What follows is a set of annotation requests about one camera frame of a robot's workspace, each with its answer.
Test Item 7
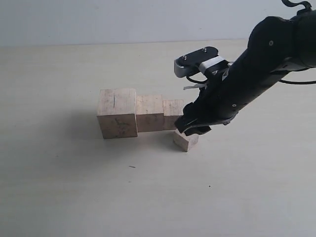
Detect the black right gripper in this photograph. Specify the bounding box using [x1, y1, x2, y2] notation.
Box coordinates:
[174, 61, 241, 136]

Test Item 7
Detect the smallest wooden cube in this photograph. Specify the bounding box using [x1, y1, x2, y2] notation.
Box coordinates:
[173, 130, 199, 152]

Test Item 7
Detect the third largest wooden cube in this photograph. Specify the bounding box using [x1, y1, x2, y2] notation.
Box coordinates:
[163, 99, 184, 130]

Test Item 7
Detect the second largest wooden cube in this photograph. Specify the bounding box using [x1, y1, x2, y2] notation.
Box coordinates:
[136, 95, 164, 132]

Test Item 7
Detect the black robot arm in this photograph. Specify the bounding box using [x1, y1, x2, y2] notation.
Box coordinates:
[174, 0, 316, 136]

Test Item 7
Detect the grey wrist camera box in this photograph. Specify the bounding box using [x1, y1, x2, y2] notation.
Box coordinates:
[173, 46, 229, 78]

